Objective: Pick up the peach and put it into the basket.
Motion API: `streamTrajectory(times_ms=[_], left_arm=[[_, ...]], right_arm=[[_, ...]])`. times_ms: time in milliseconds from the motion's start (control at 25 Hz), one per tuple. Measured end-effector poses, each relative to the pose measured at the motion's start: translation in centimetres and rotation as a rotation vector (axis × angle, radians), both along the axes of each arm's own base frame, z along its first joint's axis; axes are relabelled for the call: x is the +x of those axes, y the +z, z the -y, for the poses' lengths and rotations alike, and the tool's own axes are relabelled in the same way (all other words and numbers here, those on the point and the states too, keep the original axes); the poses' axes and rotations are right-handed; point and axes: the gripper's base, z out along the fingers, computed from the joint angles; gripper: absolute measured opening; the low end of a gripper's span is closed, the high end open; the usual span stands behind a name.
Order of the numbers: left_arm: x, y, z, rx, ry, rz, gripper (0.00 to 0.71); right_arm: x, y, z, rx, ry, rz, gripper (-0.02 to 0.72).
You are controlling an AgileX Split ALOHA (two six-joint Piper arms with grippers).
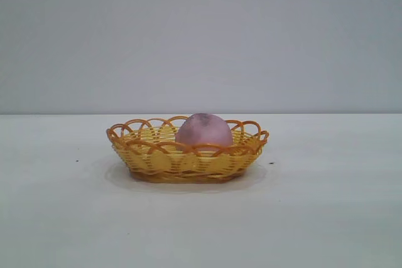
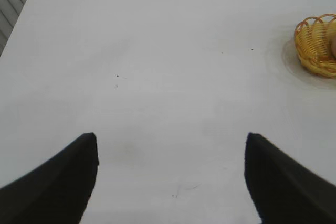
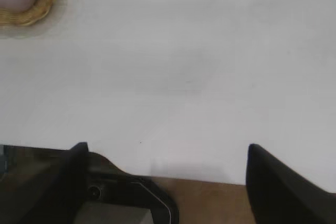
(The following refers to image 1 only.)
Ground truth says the yellow woven plastic basket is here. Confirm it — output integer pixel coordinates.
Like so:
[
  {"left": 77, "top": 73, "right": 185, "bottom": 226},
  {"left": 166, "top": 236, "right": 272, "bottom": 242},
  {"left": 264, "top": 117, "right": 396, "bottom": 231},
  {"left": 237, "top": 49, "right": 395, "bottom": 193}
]
[{"left": 106, "top": 115, "right": 270, "bottom": 185}]

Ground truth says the pink peach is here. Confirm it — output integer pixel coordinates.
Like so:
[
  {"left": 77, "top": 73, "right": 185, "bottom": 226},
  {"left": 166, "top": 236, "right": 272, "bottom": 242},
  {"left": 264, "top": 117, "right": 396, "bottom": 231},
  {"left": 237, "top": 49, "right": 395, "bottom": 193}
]
[{"left": 175, "top": 112, "right": 234, "bottom": 156}]

